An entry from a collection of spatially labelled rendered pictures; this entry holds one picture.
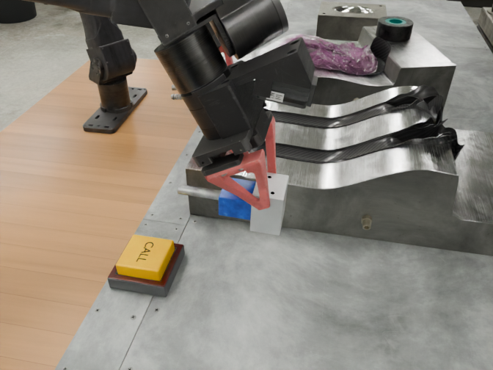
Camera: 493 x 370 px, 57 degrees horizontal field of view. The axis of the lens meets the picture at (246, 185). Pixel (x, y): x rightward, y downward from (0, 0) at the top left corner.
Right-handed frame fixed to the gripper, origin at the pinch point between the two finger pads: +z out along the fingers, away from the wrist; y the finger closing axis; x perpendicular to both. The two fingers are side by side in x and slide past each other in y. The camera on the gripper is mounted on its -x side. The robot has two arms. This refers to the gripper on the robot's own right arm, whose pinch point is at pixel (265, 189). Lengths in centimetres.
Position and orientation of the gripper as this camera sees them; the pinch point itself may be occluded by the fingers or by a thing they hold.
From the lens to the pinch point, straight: 52.9
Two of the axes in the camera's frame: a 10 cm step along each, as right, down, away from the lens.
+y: 2.0, -5.8, 7.9
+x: -8.7, 2.7, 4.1
